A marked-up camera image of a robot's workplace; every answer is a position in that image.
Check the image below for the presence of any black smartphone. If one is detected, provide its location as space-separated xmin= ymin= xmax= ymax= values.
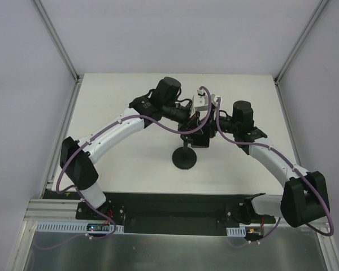
xmin=190 ymin=128 xmax=210 ymax=148

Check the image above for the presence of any black phone stand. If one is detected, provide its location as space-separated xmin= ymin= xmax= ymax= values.
xmin=172 ymin=135 xmax=197 ymax=170

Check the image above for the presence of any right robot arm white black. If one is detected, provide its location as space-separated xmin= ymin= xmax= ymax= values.
xmin=215 ymin=98 xmax=334 ymax=235

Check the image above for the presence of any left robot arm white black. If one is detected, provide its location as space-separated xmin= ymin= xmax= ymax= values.
xmin=58 ymin=77 xmax=211 ymax=220

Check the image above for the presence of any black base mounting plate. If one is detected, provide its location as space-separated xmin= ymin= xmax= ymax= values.
xmin=75 ymin=191 xmax=272 ymax=235

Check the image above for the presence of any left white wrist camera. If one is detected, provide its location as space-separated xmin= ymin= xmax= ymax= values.
xmin=190 ymin=89 xmax=212 ymax=116

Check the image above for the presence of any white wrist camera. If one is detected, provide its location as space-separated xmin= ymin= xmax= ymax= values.
xmin=190 ymin=89 xmax=212 ymax=116
xmin=211 ymin=94 xmax=221 ymax=107

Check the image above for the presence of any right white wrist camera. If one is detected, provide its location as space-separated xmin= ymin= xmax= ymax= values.
xmin=211 ymin=94 xmax=221 ymax=107

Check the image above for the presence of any right white cable duct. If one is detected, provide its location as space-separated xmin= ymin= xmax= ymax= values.
xmin=226 ymin=226 xmax=246 ymax=238

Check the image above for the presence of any white cable duct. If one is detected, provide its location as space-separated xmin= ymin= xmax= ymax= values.
xmin=36 ymin=221 xmax=124 ymax=234
xmin=226 ymin=226 xmax=246 ymax=238

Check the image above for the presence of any right aluminium frame post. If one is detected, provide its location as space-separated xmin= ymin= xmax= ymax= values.
xmin=273 ymin=0 xmax=331 ymax=86

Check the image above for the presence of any aluminium frame post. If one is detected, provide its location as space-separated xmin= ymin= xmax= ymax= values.
xmin=31 ymin=0 xmax=80 ymax=82
xmin=273 ymin=0 xmax=331 ymax=86

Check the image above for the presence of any left aluminium frame post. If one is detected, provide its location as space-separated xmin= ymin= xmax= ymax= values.
xmin=31 ymin=0 xmax=80 ymax=82

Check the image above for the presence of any left white cable duct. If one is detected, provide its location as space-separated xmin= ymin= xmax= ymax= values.
xmin=36 ymin=221 xmax=124 ymax=234

